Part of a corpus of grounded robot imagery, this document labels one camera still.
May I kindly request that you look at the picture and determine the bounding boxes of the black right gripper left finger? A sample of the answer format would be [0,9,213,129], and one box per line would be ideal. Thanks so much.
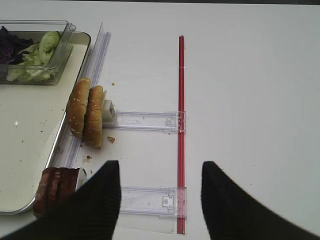
[3,160,121,240]

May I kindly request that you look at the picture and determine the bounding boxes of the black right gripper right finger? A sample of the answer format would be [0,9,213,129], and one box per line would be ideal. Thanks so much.
[201,161,319,240]

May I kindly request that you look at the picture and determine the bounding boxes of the white pusher block patties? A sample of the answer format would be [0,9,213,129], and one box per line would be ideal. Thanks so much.
[75,168,87,191]

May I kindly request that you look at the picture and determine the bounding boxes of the front meat patty slice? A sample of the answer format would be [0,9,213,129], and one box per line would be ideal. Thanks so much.
[33,167,78,219]

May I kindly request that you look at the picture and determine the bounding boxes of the green lettuce pile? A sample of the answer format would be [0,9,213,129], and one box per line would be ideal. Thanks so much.
[6,31,60,83]

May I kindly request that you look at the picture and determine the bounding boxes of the right lower clear pusher track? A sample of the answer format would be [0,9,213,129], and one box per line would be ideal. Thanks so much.
[120,186,187,219]

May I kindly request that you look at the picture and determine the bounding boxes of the clear pusher track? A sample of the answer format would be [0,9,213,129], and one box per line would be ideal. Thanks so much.
[102,111,179,133]
[120,186,187,219]

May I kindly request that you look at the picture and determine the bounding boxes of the rear top bun right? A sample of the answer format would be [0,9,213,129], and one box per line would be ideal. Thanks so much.
[83,85,105,148]

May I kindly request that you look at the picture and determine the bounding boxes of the bun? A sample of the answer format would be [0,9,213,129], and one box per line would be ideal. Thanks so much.
[83,85,105,148]
[66,77,92,139]

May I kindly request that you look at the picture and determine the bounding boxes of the white pusher block buns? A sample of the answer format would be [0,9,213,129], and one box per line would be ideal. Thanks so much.
[101,99,117,126]

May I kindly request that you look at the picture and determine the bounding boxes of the right upper clear pusher track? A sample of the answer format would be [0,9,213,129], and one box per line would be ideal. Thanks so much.
[102,111,179,133]

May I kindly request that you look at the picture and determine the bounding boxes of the front top bun right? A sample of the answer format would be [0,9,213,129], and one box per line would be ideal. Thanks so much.
[66,77,92,139]

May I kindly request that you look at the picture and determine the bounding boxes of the silver metal tray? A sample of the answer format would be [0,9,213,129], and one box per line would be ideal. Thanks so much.
[0,32,91,216]

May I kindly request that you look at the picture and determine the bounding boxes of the clear plastic salad container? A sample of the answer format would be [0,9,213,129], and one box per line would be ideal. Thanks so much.
[0,20,76,85]

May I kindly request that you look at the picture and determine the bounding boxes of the purple cabbage pile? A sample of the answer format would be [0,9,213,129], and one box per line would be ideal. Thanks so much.
[0,26,34,65]

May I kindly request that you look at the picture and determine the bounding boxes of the right clear long rail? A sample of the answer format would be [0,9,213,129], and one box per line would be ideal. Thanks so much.
[65,23,110,168]

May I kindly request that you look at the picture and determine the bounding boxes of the right red straw rail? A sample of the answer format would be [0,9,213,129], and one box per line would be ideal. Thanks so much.
[177,35,186,235]

